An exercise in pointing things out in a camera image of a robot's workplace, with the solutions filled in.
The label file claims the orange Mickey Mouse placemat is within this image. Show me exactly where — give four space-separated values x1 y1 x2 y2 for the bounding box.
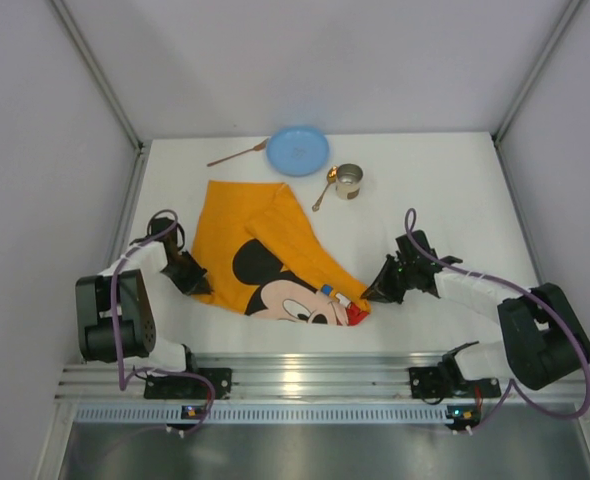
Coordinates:
191 181 371 327

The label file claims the gold fork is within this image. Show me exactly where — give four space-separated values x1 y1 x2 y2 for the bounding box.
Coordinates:
207 138 269 167

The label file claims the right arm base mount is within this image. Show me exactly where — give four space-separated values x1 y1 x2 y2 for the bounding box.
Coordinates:
408 366 502 404

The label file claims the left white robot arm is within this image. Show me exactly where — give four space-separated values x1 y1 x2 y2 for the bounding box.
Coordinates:
75 216 212 373

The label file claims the slotted cable duct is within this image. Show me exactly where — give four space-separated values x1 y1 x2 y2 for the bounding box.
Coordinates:
75 403 454 425

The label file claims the metal cup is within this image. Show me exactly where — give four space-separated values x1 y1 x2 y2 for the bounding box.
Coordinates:
335 163 364 200

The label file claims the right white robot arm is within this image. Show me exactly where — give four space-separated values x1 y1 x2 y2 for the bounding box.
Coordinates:
361 230 590 391

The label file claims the aluminium rail base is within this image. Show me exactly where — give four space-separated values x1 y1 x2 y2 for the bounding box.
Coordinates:
57 352 590 401

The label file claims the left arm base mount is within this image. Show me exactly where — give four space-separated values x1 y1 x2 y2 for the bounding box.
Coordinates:
143 368 233 400

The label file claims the gold spoon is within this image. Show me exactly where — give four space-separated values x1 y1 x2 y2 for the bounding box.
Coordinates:
311 166 338 212

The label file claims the blue plate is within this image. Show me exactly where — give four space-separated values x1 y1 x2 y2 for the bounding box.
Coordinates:
266 126 330 177

